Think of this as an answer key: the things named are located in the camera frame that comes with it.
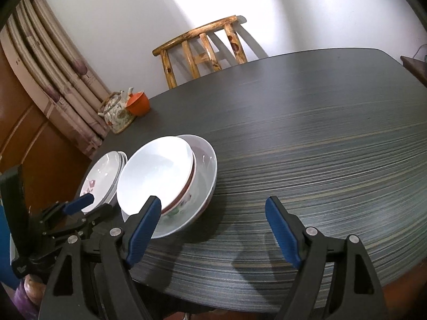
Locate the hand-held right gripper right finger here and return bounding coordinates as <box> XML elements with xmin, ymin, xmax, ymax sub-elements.
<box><xmin>265</xmin><ymin>196</ymin><xmax>389</xmax><ymax>320</ymax></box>

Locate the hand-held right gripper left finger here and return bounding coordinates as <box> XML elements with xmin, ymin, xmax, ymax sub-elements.
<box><xmin>37</xmin><ymin>195</ymin><xmax>162</xmax><ymax>320</ymax></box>

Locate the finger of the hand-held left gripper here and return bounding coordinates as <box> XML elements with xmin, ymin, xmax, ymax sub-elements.
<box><xmin>42</xmin><ymin>193</ymin><xmax>95</xmax><ymax>229</ymax></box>
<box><xmin>47</xmin><ymin>203</ymin><xmax>114</xmax><ymax>244</ymax></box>

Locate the white floral plate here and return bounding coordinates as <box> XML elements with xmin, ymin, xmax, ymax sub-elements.
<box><xmin>113</xmin><ymin>153</ymin><xmax>129</xmax><ymax>206</ymax></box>
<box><xmin>79</xmin><ymin>151</ymin><xmax>122</xmax><ymax>214</ymax></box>
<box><xmin>108</xmin><ymin>152</ymin><xmax>126</xmax><ymax>205</ymax></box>

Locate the white ceramic bowl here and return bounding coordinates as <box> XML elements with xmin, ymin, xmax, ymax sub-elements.
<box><xmin>160</xmin><ymin>151</ymin><xmax>196</xmax><ymax>226</ymax></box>
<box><xmin>122</xmin><ymin>134</ymin><xmax>218</xmax><ymax>239</ymax></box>
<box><xmin>117</xmin><ymin>136</ymin><xmax>195</xmax><ymax>216</ymax></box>

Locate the person's left hand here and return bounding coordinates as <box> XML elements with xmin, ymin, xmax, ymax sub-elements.
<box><xmin>24</xmin><ymin>275</ymin><xmax>45</xmax><ymax>304</ymax></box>

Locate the brown wooden cabinet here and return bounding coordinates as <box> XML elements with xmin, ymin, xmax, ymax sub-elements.
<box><xmin>0</xmin><ymin>50</ymin><xmax>94</xmax><ymax>201</ymax></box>

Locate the floral ceramic teapot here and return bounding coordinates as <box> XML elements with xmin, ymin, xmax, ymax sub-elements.
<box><xmin>98</xmin><ymin>87</ymin><xmax>137</xmax><ymax>134</ymax></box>

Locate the orange lidded cup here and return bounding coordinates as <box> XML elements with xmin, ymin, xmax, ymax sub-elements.
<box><xmin>126</xmin><ymin>91</ymin><xmax>151</xmax><ymax>117</ymax></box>

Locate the beige patterned curtain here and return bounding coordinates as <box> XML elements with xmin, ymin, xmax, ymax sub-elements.
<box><xmin>0</xmin><ymin>0</ymin><xmax>112</xmax><ymax>161</ymax></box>

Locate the wooden chair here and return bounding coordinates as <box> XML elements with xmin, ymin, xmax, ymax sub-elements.
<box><xmin>152</xmin><ymin>15</ymin><xmax>248</xmax><ymax>90</ymax></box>

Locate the brown wooden side table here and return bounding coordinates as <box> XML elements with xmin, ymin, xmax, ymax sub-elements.
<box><xmin>400</xmin><ymin>55</ymin><xmax>427</xmax><ymax>88</ymax></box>

